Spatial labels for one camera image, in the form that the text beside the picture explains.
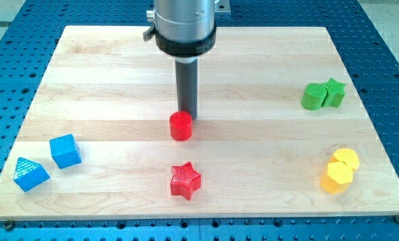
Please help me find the red cylinder block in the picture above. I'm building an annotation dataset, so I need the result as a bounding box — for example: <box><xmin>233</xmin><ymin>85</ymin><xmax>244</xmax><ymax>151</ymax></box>
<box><xmin>169</xmin><ymin>111</ymin><xmax>193</xmax><ymax>141</ymax></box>

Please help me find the red star block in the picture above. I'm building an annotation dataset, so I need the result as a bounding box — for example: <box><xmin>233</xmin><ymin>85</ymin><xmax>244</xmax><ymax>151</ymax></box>
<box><xmin>170</xmin><ymin>162</ymin><xmax>202</xmax><ymax>200</ymax></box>

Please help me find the green star block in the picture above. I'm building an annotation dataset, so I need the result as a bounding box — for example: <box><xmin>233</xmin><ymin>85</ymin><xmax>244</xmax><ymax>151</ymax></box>
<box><xmin>322</xmin><ymin>78</ymin><xmax>345</xmax><ymax>108</ymax></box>

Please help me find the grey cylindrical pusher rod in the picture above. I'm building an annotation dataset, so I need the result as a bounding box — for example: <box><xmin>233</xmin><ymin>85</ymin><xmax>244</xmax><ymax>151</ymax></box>
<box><xmin>175</xmin><ymin>58</ymin><xmax>198</xmax><ymax>120</ymax></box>

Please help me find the wooden board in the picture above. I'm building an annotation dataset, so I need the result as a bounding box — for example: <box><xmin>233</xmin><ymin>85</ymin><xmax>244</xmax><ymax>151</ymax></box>
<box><xmin>0</xmin><ymin>25</ymin><xmax>399</xmax><ymax>220</ymax></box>

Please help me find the green cylinder block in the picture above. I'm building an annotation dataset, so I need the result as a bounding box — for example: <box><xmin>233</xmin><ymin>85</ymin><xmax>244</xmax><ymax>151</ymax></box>
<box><xmin>301</xmin><ymin>83</ymin><xmax>327</xmax><ymax>110</ymax></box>

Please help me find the blue cube block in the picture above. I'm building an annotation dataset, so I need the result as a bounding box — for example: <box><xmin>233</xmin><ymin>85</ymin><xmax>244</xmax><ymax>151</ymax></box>
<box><xmin>50</xmin><ymin>134</ymin><xmax>82</xmax><ymax>169</ymax></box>

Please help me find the yellow hexagon block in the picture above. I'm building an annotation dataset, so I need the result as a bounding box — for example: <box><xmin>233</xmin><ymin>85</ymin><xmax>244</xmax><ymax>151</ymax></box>
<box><xmin>319</xmin><ymin>161</ymin><xmax>353</xmax><ymax>194</ymax></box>

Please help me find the yellow half-round block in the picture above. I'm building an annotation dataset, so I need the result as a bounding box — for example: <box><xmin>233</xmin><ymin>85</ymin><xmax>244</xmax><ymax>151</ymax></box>
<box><xmin>329</xmin><ymin>148</ymin><xmax>360</xmax><ymax>172</ymax></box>

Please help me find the blue triangular prism block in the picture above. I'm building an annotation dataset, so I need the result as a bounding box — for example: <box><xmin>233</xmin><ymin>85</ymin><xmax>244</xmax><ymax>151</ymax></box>
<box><xmin>13</xmin><ymin>157</ymin><xmax>50</xmax><ymax>192</ymax></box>

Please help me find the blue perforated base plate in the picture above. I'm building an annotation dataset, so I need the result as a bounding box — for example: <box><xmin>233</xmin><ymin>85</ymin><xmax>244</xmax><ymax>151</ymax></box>
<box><xmin>0</xmin><ymin>1</ymin><xmax>399</xmax><ymax>240</ymax></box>

